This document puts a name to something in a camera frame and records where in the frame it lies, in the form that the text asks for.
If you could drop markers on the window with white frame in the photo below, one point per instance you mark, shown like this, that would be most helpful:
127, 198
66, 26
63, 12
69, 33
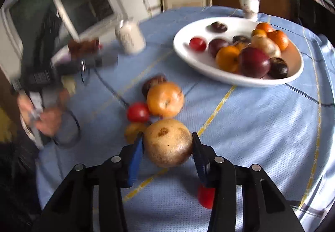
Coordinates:
60, 11

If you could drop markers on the white beverage can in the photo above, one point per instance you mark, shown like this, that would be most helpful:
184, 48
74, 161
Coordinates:
130, 36

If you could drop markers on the orange persimmon fruit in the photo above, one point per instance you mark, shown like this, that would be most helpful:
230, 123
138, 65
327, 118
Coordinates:
165, 100

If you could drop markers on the orange tangerine on plate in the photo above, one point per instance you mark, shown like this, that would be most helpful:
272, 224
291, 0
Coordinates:
280, 38

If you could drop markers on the white oval plate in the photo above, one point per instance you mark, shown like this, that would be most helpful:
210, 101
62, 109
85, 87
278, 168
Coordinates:
204, 63

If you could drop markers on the large orange tangerine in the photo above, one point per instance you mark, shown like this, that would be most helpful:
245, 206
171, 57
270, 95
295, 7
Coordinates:
227, 59

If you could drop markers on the red cherry tomato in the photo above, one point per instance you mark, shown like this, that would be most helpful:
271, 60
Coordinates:
138, 112
197, 44
206, 196

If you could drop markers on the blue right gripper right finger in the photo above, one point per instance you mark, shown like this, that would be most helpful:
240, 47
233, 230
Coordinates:
200, 159

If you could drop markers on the orange tangerine stem up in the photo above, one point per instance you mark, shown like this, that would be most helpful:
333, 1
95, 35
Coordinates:
265, 27

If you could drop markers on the small yellow fruit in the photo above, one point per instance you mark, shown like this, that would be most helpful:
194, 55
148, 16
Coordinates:
132, 131

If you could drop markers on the brown round pear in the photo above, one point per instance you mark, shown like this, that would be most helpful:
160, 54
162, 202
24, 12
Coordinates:
167, 143

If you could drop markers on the person left hand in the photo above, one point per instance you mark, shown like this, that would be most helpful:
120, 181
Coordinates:
49, 121

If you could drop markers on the dark red plum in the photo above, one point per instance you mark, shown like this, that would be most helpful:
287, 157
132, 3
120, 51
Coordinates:
254, 63

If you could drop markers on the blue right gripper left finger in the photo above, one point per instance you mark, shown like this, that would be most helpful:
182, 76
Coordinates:
135, 156

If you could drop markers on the blue checked tablecloth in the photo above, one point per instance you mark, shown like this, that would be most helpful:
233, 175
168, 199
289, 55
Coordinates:
288, 130

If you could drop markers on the dark purple mangosteen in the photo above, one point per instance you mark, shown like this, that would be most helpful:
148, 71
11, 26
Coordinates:
218, 27

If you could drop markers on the white paper cup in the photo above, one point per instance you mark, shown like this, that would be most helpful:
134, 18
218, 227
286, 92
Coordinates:
250, 9

